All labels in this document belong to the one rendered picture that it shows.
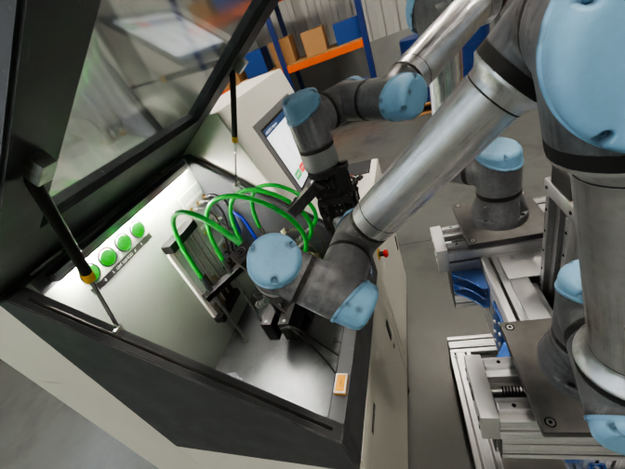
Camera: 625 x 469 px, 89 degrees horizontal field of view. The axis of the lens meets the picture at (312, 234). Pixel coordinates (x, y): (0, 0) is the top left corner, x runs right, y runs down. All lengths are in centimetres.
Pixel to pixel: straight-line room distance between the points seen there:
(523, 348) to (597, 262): 44
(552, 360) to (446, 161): 43
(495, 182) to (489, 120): 59
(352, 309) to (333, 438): 42
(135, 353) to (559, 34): 77
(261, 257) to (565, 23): 35
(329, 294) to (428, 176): 20
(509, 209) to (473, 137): 64
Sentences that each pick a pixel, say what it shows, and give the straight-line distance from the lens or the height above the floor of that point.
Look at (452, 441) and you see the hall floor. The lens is 182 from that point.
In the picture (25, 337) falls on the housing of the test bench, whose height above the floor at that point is 134.
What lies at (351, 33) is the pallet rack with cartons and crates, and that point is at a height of 132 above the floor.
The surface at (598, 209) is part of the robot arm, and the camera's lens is 34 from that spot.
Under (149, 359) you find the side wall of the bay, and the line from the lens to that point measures 78.
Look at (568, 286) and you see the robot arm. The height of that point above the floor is 127.
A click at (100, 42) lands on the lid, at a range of 52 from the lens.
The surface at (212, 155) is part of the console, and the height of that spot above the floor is 142.
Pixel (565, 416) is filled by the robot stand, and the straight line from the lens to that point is 74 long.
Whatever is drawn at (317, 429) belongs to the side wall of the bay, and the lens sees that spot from 81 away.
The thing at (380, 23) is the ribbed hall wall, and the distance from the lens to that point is 714.
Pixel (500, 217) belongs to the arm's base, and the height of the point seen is 108.
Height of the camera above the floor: 169
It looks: 32 degrees down
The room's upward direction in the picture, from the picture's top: 22 degrees counter-clockwise
